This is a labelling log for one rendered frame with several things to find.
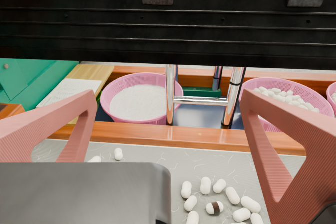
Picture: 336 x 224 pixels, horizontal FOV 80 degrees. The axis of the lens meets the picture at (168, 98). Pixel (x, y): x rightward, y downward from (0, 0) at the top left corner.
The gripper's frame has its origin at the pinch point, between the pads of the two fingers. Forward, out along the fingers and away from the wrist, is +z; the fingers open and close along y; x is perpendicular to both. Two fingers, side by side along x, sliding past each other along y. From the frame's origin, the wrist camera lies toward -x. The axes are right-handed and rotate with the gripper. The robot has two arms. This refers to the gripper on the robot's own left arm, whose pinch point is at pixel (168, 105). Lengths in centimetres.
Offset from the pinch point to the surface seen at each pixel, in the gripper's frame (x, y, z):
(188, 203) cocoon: 31.3, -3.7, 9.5
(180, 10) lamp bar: -2.5, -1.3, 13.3
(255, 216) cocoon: 31.3, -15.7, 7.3
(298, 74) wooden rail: 30, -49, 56
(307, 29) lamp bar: -1.1, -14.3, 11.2
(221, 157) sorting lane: 33.0, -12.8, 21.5
